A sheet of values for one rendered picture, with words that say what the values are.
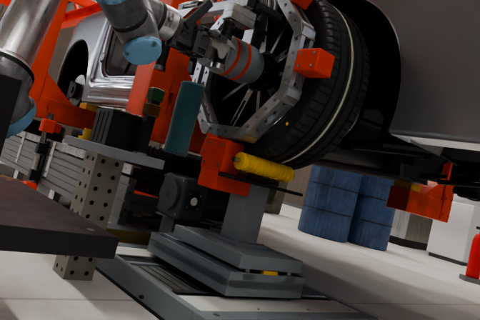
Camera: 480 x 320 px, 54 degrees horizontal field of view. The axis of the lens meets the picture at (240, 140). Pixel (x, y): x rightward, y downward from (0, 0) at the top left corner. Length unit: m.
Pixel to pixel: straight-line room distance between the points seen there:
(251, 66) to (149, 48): 0.57
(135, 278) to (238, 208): 0.43
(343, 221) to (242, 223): 4.26
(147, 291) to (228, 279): 0.25
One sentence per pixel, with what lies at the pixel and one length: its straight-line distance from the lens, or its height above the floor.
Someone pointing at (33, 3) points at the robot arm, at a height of 0.76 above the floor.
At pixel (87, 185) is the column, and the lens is 1.63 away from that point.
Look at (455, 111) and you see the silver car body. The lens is 1.66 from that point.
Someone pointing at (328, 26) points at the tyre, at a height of 0.99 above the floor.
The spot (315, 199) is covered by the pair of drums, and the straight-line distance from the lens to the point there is 5.86.
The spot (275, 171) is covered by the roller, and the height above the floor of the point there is 0.51.
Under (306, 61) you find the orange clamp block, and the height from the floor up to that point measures 0.84.
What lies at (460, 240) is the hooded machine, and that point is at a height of 0.37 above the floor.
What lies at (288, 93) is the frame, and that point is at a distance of 1.45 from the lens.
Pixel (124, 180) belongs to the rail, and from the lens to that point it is 2.16.
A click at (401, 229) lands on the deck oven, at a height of 0.28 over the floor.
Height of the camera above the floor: 0.46
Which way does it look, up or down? 4 degrees up
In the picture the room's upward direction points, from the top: 14 degrees clockwise
